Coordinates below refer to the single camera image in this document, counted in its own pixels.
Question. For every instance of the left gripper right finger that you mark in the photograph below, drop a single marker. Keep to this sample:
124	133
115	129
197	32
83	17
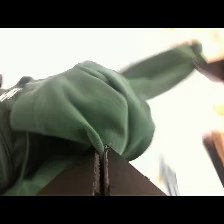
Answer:
128	180

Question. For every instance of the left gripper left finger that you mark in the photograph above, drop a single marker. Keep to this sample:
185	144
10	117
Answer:
78	178

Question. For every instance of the dark green shirt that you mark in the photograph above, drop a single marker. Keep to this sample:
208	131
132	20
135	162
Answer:
83	106

